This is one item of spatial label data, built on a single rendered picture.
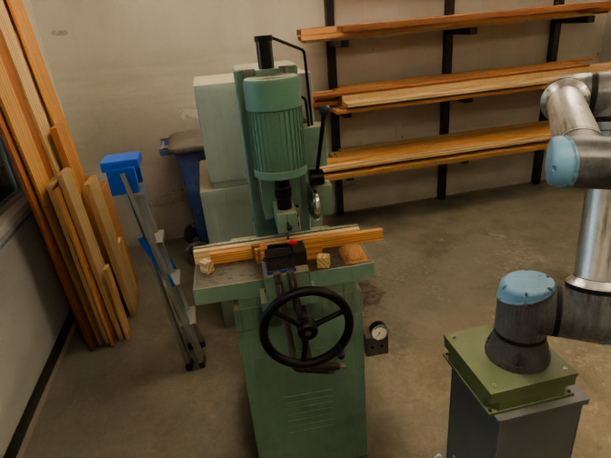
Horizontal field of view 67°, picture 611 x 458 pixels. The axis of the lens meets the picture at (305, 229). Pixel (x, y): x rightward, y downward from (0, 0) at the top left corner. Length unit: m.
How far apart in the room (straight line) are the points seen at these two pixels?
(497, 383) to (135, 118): 3.19
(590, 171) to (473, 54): 3.60
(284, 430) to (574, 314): 1.10
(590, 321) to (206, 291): 1.12
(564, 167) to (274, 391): 1.27
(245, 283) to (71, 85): 2.73
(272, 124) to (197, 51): 2.44
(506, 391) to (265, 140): 1.02
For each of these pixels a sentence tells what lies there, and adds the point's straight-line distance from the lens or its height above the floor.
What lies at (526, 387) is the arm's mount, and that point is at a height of 0.63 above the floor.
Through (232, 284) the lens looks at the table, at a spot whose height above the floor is 0.90.
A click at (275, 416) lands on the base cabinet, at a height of 0.31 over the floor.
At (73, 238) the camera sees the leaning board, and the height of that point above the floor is 0.71.
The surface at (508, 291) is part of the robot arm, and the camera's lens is 1.47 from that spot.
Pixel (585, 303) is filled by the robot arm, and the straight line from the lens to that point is 1.49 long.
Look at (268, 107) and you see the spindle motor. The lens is 1.42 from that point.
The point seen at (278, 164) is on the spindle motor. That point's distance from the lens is 1.46.
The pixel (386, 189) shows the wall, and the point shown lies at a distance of 4.36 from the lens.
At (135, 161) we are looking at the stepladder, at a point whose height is 1.15.
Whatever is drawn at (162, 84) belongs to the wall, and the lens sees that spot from 3.85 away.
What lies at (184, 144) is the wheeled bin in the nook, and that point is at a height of 0.95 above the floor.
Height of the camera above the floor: 1.66
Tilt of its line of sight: 24 degrees down
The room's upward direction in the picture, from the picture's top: 5 degrees counter-clockwise
